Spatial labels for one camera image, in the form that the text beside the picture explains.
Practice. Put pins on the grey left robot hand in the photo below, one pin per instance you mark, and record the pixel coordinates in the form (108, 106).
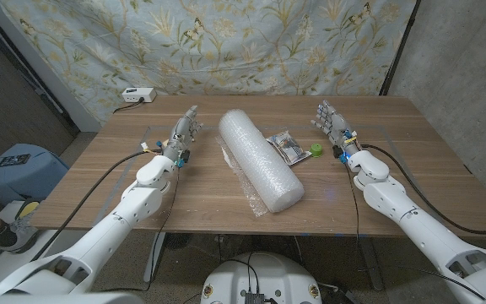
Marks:
(179, 141)

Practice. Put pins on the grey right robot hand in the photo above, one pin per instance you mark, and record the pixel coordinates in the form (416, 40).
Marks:
(338, 128)

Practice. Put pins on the bubble wrap roll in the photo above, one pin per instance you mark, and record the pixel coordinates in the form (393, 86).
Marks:
(260, 160)

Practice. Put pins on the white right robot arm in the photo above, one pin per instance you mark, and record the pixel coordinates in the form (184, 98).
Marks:
(420, 228)

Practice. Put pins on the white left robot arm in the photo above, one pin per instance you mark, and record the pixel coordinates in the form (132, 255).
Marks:
(116, 224)

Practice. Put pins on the green plastic cap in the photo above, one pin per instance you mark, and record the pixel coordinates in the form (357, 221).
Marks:
(316, 150)

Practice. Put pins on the clear plastic packet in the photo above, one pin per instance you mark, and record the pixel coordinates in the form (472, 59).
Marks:
(290, 148)

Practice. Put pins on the white power strip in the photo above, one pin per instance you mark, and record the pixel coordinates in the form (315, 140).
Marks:
(138, 94)

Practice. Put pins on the black round fan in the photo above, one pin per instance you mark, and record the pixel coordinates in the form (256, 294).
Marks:
(177, 240)

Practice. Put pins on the black backdrop pole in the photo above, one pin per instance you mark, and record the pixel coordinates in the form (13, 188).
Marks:
(399, 46)

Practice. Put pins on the floral backdrop cloth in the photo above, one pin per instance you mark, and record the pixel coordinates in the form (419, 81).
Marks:
(226, 46)

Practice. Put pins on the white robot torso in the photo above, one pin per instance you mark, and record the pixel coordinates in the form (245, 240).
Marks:
(264, 274)

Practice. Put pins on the yellow black-rimmed pad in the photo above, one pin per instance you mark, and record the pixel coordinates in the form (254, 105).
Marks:
(30, 207)

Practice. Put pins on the black torso device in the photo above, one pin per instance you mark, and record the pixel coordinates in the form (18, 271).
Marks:
(253, 298)

